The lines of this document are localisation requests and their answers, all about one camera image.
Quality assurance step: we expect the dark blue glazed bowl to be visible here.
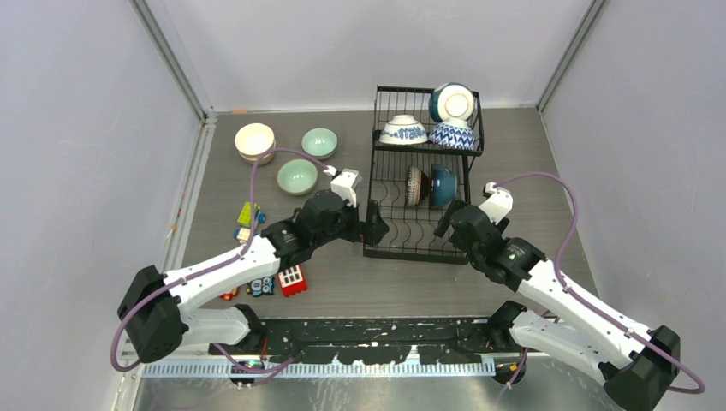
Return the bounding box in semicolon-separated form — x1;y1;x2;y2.
429;164;458;208

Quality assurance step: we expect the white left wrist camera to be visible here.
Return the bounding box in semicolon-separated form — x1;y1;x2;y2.
330;169;362;208

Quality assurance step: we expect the blue owl puzzle piece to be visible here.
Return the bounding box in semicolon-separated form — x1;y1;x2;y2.
246;276;275;297

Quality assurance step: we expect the toy truck with green block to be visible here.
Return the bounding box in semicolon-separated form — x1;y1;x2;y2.
234;201;266;245

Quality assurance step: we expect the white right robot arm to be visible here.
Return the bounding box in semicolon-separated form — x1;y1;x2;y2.
435;200;681;410

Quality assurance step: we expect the white blue floral bowl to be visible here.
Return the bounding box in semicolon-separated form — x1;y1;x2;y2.
378;115;429;146

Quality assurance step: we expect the blue white zigzag bowl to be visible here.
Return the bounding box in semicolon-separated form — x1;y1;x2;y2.
429;117;477;150

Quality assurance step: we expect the red owl puzzle piece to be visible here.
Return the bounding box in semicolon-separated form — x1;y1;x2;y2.
220;287;240;301

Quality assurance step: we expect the teal bowl white base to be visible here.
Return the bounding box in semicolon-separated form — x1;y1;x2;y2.
428;82;475;122

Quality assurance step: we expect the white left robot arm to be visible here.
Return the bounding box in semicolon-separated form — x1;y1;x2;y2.
117;190;390;363

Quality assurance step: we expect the black patterned rim bowl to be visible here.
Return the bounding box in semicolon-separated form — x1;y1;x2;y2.
406;166;431;206

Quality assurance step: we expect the pale green striped bowl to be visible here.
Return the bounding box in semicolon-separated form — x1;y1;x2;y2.
301;128;338;159

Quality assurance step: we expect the light green bowl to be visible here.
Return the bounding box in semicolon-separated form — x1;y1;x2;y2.
277;159;318;195

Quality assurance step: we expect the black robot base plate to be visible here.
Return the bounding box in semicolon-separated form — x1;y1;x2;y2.
223;317;521;365

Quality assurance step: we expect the black wire dish rack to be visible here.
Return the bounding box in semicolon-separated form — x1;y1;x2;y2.
363;83;484;265

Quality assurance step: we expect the red white toy block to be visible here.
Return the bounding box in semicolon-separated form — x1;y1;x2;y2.
277;265;308;297

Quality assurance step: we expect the beige bowl with flower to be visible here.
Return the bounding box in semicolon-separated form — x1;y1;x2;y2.
234;122;276;158

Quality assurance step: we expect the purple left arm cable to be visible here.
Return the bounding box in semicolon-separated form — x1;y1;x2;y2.
110;147;338;388

